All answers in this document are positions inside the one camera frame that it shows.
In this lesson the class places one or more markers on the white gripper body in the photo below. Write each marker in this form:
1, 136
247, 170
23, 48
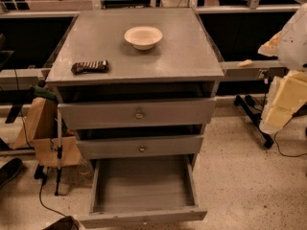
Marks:
295, 43

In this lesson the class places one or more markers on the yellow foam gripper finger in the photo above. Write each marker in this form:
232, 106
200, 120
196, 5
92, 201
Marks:
270, 48

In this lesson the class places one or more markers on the grey bottom drawer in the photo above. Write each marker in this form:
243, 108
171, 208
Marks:
143, 190

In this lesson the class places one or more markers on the grey drawer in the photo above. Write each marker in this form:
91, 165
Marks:
139, 147
143, 190
151, 113

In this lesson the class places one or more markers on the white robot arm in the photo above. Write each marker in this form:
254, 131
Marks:
292, 46

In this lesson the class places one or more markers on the grey top drawer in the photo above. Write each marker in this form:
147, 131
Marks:
151, 113

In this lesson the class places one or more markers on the grey middle drawer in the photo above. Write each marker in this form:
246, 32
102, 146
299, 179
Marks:
139, 147

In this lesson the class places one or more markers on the grey wooden drawer cabinet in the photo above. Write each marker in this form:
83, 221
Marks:
182, 65

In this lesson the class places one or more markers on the yellow foam scrap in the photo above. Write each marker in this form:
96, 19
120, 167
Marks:
245, 63

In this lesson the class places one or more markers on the black metal stand base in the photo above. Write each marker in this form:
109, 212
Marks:
254, 113

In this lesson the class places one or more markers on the white bowl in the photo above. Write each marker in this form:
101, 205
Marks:
143, 37

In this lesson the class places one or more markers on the dark striped snack bag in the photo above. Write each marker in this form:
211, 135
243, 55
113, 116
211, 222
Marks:
90, 67

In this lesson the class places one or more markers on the grey black tripod pole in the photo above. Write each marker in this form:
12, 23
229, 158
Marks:
59, 151

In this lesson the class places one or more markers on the brown paper bag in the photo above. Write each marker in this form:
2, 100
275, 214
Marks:
40, 131

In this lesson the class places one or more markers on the black shoe left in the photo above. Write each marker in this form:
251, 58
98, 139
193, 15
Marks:
10, 171

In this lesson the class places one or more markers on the grey rail right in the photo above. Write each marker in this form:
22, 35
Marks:
257, 70

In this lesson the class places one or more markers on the grey rail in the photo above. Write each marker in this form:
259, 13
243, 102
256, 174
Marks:
22, 79
257, 70

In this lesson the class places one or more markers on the grey rail left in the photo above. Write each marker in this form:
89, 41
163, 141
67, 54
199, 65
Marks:
22, 79

